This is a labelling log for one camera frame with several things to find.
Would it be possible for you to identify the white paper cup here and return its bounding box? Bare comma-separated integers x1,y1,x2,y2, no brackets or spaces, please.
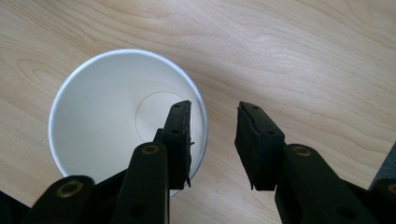
48,49,209,198

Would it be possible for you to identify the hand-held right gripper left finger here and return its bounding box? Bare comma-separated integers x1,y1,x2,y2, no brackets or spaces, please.
152,100,196,190

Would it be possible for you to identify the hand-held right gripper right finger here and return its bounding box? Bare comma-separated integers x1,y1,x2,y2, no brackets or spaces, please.
233,101,286,191

